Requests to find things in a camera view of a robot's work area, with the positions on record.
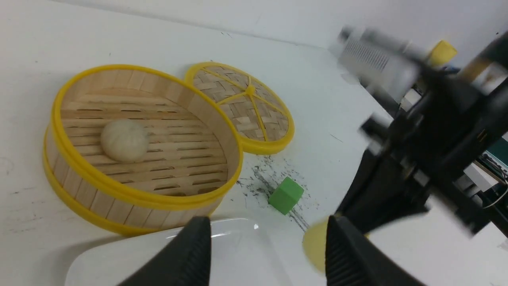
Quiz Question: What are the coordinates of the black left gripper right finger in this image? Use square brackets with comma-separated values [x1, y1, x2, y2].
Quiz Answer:
[325, 216, 423, 286]

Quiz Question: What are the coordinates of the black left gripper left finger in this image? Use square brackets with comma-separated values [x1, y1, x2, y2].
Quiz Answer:
[120, 216, 212, 286]

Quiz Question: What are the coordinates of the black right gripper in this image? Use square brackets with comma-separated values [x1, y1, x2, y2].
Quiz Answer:
[336, 71, 507, 235]

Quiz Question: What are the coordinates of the yellow steamed bun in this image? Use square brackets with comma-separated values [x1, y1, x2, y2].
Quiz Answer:
[302, 218, 354, 274]

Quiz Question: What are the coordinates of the white steamed bun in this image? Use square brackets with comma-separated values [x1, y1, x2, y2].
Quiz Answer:
[100, 119, 149, 163]

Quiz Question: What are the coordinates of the white rectangular plate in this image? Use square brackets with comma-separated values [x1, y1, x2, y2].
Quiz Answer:
[65, 218, 292, 286]

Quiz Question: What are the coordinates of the green cube block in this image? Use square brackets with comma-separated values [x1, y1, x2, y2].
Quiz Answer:
[268, 177, 304, 215]

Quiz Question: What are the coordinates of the bamboo steamer basket yellow rim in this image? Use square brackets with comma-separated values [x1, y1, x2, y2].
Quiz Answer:
[43, 65, 243, 236]

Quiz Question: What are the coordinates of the woven bamboo steamer lid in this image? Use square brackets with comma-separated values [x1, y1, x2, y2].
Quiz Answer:
[185, 62, 294, 155]

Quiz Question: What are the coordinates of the yellow plastic goblet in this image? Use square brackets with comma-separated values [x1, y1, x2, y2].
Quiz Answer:
[428, 40, 458, 67]

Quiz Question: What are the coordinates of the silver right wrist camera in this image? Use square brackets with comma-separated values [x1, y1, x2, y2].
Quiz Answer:
[338, 26, 424, 103]

